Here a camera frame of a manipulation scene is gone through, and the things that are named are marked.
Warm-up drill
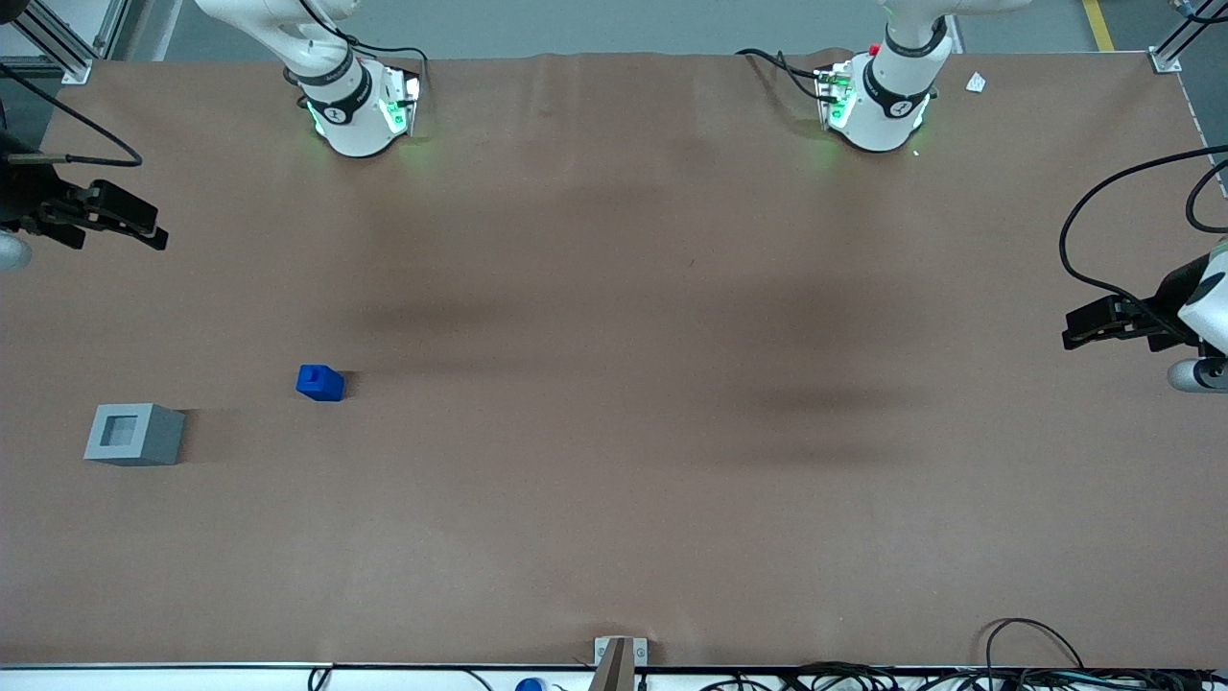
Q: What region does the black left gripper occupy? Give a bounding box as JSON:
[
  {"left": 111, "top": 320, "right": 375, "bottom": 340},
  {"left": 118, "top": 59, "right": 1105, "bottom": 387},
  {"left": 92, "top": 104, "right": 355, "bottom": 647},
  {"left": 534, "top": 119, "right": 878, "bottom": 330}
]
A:
[{"left": 1061, "top": 253, "right": 1202, "bottom": 352}]

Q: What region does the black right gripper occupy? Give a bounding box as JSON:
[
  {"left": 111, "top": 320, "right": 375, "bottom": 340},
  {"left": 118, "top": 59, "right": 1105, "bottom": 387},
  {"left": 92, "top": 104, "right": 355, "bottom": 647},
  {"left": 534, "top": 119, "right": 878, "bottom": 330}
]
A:
[{"left": 0, "top": 127, "right": 170, "bottom": 252}]

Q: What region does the blue plastic insert part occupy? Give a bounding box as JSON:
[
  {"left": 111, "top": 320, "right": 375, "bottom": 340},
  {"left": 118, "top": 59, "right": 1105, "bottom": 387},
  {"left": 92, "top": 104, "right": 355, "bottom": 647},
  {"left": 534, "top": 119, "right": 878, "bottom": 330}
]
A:
[{"left": 295, "top": 364, "right": 345, "bottom": 402}]

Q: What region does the gray square socket base block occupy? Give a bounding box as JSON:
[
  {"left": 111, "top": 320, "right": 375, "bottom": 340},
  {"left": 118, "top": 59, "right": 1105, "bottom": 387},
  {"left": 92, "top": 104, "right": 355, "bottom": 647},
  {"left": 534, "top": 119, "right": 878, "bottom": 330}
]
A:
[{"left": 83, "top": 403, "right": 186, "bottom": 467}]

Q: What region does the paper table cover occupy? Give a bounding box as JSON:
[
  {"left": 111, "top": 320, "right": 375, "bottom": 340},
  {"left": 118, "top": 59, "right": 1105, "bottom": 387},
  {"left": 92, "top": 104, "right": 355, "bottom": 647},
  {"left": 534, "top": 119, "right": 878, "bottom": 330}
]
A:
[{"left": 0, "top": 50, "right": 1228, "bottom": 670}]

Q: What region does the long black left gripper cable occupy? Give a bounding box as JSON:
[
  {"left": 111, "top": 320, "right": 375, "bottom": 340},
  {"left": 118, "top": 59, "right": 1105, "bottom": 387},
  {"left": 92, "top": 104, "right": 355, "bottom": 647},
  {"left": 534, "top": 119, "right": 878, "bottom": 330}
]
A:
[{"left": 1059, "top": 144, "right": 1228, "bottom": 322}]

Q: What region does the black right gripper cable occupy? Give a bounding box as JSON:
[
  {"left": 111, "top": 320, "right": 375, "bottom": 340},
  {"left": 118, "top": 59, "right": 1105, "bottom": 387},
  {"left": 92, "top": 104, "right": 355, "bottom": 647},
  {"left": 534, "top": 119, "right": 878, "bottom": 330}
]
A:
[{"left": 0, "top": 61, "right": 144, "bottom": 168}]

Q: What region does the short black looped cable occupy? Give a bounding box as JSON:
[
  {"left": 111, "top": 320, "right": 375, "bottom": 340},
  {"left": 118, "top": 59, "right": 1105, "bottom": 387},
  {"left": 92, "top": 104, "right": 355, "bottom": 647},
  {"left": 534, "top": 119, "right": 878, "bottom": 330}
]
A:
[{"left": 1186, "top": 158, "right": 1228, "bottom": 234}]

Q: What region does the aluminium frame post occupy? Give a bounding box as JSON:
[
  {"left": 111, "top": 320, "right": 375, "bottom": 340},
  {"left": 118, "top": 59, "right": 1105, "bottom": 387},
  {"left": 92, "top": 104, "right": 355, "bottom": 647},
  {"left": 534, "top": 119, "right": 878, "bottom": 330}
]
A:
[
  {"left": 1149, "top": 0, "right": 1228, "bottom": 75},
  {"left": 0, "top": 0, "right": 128, "bottom": 85}
]

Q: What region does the black right arm base cable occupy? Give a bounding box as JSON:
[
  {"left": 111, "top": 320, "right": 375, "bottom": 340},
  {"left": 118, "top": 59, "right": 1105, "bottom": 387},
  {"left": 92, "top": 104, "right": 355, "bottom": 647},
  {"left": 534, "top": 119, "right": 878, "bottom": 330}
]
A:
[{"left": 297, "top": 0, "right": 430, "bottom": 97}]

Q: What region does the black arm base cable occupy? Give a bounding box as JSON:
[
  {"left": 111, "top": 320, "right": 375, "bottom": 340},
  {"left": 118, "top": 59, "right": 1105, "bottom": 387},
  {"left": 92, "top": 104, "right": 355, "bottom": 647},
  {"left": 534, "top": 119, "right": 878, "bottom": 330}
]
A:
[
  {"left": 736, "top": 48, "right": 831, "bottom": 103},
  {"left": 297, "top": 0, "right": 430, "bottom": 97}
]

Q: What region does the black arched cable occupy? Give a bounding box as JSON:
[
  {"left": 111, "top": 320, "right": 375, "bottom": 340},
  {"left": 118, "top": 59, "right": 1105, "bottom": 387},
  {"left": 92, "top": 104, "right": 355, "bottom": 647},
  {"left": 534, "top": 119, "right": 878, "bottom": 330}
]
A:
[{"left": 985, "top": 618, "right": 1086, "bottom": 673}]

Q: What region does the black left arm base cable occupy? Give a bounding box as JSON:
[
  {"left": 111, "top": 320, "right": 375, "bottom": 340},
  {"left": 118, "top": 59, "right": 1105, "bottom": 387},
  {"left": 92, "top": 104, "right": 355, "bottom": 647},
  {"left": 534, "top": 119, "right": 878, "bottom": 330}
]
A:
[{"left": 736, "top": 48, "right": 831, "bottom": 103}]

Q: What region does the black tangled cable bundle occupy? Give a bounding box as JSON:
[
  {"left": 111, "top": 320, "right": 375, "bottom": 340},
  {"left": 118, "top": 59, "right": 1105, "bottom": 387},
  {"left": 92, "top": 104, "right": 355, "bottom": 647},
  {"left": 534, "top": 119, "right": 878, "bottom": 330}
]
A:
[{"left": 700, "top": 660, "right": 1228, "bottom": 691}]

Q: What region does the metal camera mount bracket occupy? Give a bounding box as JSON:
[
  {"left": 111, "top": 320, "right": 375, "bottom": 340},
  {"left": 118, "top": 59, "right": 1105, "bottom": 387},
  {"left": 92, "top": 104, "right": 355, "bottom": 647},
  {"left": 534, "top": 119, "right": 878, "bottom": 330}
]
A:
[{"left": 587, "top": 635, "right": 649, "bottom": 691}]

